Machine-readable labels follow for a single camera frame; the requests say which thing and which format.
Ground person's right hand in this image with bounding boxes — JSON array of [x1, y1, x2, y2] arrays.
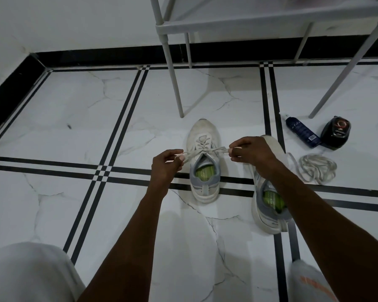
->
[[228, 136, 283, 180]]

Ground white shorts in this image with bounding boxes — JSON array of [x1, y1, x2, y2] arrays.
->
[[0, 242, 86, 302]]

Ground person's left forearm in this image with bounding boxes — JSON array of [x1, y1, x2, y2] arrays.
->
[[77, 188, 164, 302]]

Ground white shoelace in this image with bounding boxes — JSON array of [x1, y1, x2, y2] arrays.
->
[[174, 136, 244, 164], [286, 151, 338, 186]]

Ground white sock with orange print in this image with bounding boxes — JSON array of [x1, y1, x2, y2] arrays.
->
[[289, 259, 340, 302]]

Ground dark blue spray bottle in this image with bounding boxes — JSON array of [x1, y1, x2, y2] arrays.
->
[[279, 112, 323, 149]]

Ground white sneaker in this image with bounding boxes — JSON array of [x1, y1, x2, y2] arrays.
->
[[186, 118, 223, 205], [251, 135, 294, 235]]

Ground grey metal shelf rack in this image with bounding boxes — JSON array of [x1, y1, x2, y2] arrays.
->
[[148, 0, 378, 119]]

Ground person's left hand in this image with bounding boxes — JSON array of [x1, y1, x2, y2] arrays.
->
[[147, 149, 186, 199]]

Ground person's right forearm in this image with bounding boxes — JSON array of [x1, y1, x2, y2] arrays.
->
[[268, 163, 378, 302]]

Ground black shoe polish container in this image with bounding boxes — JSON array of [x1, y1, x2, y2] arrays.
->
[[320, 115, 352, 151]]

